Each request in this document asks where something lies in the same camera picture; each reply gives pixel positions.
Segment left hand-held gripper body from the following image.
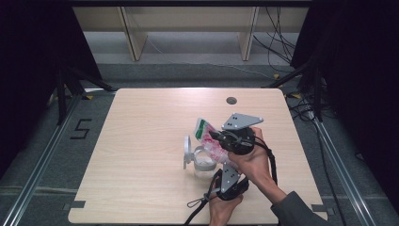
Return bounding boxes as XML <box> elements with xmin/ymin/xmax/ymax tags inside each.
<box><xmin>210</xmin><ymin>162</ymin><xmax>251</xmax><ymax>202</ymax></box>

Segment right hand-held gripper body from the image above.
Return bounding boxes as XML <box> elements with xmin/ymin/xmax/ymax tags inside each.
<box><xmin>215</xmin><ymin>112</ymin><xmax>264</xmax><ymax>155</ymax></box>

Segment pink and white packet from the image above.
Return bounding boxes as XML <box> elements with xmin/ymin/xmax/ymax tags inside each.
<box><xmin>193</xmin><ymin>117</ymin><xmax>239</xmax><ymax>169</ymax></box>

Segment clear jar with grey lid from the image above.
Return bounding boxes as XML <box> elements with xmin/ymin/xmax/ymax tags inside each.
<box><xmin>183</xmin><ymin>135</ymin><xmax>222</xmax><ymax>180</ymax></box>

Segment person's right hand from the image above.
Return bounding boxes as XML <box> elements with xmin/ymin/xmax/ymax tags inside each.
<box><xmin>227</xmin><ymin>126</ymin><xmax>279</xmax><ymax>193</ymax></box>

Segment person's left hand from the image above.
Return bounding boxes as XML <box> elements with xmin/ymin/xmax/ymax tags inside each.
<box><xmin>208</xmin><ymin>191</ymin><xmax>245</xmax><ymax>226</ymax></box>

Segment black metal stand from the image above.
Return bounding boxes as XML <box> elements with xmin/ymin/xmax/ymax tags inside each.
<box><xmin>263</xmin><ymin>59</ymin><xmax>324</xmax><ymax>121</ymax></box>
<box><xmin>56</xmin><ymin>64</ymin><xmax>116</xmax><ymax>126</ymax></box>

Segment light wooden shelf unit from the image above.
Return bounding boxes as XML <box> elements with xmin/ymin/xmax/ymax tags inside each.
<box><xmin>72</xmin><ymin>6</ymin><xmax>310</xmax><ymax>62</ymax></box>

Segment black curtain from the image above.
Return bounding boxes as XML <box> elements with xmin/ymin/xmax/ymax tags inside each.
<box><xmin>0</xmin><ymin>0</ymin><xmax>103</xmax><ymax>177</ymax></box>
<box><xmin>290</xmin><ymin>0</ymin><xmax>399</xmax><ymax>202</ymax></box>

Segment black wrist strap cord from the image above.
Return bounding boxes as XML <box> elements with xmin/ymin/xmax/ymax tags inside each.
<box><xmin>183</xmin><ymin>187</ymin><xmax>217</xmax><ymax>226</ymax></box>

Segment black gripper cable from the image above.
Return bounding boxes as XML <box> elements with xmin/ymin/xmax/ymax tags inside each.
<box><xmin>254</xmin><ymin>137</ymin><xmax>279</xmax><ymax>186</ymax></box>

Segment black cable tangle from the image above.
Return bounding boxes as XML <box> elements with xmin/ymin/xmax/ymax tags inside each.
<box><xmin>286</xmin><ymin>93</ymin><xmax>316</xmax><ymax>121</ymax></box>

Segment white floor cable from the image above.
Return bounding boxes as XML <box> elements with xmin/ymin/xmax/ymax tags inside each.
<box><xmin>147</xmin><ymin>37</ymin><xmax>274</xmax><ymax>80</ymax></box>

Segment black table bracket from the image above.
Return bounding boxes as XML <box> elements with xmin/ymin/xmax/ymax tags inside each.
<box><xmin>62</xmin><ymin>200</ymin><xmax>87</xmax><ymax>211</ymax></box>
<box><xmin>311</xmin><ymin>203</ymin><xmax>335</xmax><ymax>216</ymax></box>

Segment black hanging cables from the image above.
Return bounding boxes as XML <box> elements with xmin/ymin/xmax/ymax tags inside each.
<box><xmin>252</xmin><ymin>6</ymin><xmax>297</xmax><ymax>65</ymax></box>

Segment aluminium floor rail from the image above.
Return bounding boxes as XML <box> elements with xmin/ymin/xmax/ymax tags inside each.
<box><xmin>313</xmin><ymin>119</ymin><xmax>377</xmax><ymax>226</ymax></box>
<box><xmin>0</xmin><ymin>93</ymin><xmax>81</xmax><ymax>226</ymax></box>

